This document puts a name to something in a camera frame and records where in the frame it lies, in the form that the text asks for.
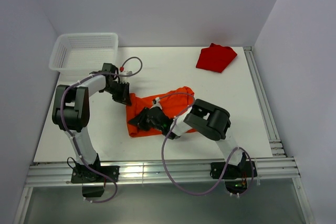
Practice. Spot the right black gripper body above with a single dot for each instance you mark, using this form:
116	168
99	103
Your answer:
145	123

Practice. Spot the orange t-shirt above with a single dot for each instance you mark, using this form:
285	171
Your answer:
171	104

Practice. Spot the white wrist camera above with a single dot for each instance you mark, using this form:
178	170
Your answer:
124	73
156	103

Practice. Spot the white perforated plastic basket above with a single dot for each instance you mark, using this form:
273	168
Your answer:
81	53

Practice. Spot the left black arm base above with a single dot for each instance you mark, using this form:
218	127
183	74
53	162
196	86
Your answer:
93	185

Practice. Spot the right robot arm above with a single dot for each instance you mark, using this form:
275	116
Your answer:
209	120

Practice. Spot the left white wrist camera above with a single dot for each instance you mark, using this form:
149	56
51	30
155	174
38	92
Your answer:
124	73

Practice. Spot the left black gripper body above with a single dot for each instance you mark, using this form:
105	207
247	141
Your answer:
119	91

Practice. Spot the aluminium side rail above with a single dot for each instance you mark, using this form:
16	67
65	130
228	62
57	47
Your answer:
269	122

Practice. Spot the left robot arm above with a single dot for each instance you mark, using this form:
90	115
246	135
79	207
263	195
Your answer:
71	113

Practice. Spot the red folded t-shirt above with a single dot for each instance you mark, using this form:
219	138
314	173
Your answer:
215	58

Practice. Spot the aluminium front rail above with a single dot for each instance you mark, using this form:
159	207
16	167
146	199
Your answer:
152	172

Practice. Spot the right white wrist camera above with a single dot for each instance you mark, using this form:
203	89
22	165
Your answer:
156	103

